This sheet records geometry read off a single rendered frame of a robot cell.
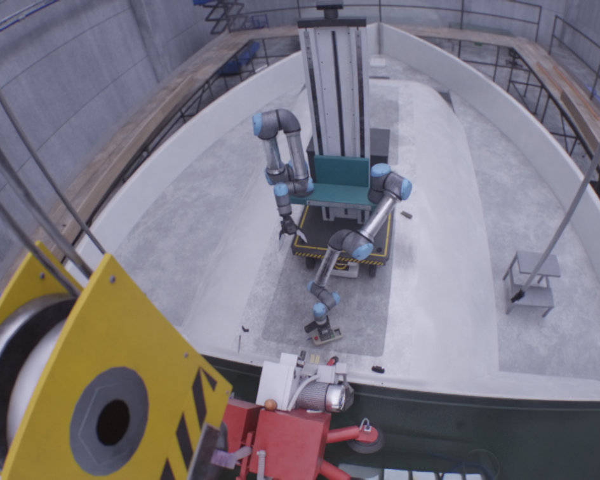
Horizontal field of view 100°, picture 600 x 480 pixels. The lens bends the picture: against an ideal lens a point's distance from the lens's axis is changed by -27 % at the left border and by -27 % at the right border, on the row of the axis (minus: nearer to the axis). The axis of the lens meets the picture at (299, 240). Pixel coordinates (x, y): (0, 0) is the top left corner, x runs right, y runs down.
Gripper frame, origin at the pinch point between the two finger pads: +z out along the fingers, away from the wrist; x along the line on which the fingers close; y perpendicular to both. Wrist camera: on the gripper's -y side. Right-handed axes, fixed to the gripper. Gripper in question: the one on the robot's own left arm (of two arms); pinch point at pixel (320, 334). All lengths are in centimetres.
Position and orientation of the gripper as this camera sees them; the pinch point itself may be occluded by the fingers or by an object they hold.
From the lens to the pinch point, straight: 235.7
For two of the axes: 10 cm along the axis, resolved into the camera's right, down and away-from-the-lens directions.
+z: 1.3, 6.4, 7.5
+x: -2.5, -7.1, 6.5
